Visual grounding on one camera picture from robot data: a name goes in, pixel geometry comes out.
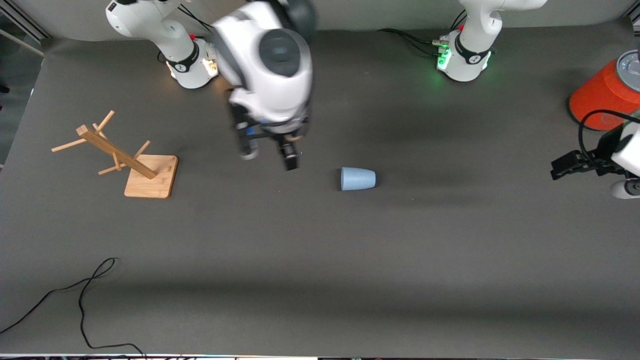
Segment light blue cup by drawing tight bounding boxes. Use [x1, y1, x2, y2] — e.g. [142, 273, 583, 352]
[340, 166, 377, 192]

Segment orange cylindrical can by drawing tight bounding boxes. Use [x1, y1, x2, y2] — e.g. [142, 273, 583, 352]
[568, 50, 640, 132]

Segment wooden mug tree stand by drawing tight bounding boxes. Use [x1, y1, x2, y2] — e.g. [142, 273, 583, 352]
[51, 110, 179, 199]

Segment black right arm base cables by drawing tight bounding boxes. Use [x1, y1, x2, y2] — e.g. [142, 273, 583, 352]
[177, 4, 216, 36]

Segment black arm base cables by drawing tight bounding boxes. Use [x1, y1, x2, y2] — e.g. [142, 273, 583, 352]
[177, 4, 216, 36]
[377, 10, 468, 58]

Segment black left arm base cables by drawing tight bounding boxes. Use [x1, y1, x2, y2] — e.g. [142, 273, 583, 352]
[377, 10, 468, 58]

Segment thin black loose cable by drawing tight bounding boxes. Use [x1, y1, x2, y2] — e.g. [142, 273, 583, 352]
[0, 257, 148, 360]

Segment aluminium frame rail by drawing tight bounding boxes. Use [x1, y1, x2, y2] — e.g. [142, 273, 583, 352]
[0, 5, 51, 57]

